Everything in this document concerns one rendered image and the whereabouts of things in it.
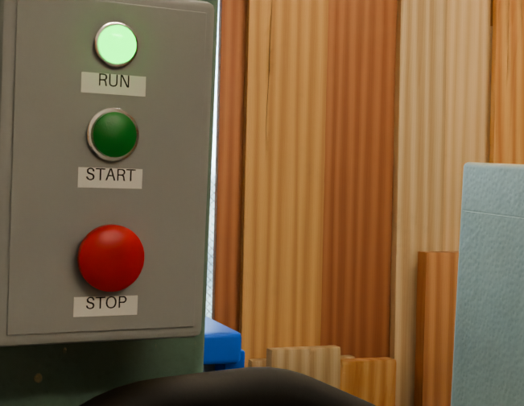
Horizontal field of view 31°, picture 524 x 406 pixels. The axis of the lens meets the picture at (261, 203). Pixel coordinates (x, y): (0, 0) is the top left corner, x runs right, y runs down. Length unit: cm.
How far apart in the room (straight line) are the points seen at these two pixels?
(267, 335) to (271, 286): 10
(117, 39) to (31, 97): 5
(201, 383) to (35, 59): 18
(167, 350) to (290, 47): 148
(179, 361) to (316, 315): 145
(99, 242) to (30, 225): 3
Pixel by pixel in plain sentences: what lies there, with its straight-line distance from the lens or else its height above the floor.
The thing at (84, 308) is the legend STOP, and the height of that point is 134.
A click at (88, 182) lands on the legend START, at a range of 43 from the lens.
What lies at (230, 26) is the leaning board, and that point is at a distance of 195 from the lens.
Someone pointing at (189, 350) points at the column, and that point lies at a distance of 53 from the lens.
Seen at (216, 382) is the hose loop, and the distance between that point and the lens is 49.
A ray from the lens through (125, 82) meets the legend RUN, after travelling 44.
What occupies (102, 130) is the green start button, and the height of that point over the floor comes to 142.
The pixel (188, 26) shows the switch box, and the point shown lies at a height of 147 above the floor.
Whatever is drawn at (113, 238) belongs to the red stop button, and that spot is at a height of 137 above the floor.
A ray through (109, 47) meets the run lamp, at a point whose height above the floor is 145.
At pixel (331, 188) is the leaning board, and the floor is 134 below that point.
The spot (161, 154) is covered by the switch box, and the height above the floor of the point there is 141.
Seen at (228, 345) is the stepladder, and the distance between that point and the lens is 133.
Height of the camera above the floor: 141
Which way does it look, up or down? 3 degrees down
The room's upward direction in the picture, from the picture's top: 3 degrees clockwise
